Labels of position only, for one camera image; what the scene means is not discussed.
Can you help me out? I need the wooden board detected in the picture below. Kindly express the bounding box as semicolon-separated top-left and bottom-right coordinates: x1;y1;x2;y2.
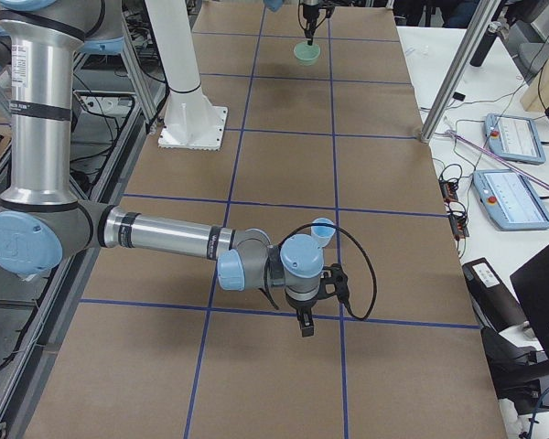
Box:
521;59;549;112

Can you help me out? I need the near grey teach pendant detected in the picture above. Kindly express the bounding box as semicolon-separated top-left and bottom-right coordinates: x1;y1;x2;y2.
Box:
472;169;549;231

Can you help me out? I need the black computer monitor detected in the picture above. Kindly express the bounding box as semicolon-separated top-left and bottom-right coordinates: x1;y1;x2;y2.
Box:
511;244;549;357

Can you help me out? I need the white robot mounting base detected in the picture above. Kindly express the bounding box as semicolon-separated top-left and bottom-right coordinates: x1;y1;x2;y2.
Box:
145;0;228;151

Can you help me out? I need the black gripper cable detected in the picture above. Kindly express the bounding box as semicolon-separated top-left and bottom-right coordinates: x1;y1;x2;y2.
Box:
263;222;379;321
296;0;330;37

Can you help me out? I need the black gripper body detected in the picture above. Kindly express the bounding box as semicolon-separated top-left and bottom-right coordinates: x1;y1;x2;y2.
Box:
285;263;350;316
299;0;336;26

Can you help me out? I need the far grey teach pendant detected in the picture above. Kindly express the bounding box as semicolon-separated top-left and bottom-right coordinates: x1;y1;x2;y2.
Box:
484;113;546;165

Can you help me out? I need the black cylinder bottle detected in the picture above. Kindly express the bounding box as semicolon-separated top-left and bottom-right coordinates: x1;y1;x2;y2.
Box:
469;21;503;68

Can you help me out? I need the light green ceramic bowl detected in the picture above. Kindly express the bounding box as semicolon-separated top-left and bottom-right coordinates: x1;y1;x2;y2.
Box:
293;41;321;66

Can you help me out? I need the aluminium frame rail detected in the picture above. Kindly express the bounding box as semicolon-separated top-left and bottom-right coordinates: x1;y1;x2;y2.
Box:
0;90;151;438

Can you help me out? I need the light blue plastic cup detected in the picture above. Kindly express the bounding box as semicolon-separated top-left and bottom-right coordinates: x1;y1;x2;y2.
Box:
310;218;336;248

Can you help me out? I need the black box with label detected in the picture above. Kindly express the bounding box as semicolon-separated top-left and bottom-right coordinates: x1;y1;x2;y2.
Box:
462;258;527;332

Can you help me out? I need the grey teach pendant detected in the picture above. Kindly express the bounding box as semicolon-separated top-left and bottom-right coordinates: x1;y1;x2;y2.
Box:
484;113;546;165
472;169;549;231

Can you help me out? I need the aluminium camera post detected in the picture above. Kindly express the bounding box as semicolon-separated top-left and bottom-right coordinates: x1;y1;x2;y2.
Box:
419;0;501;144

